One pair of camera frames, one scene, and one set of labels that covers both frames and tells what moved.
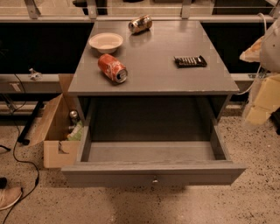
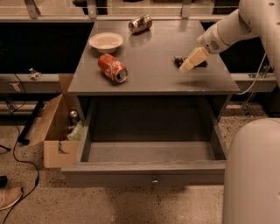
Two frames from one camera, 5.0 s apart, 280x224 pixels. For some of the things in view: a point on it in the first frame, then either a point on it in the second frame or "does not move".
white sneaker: (9, 196) does not move
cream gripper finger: (267, 100) → (211, 41)
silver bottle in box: (73, 116) does not move
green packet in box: (76, 134) does not move
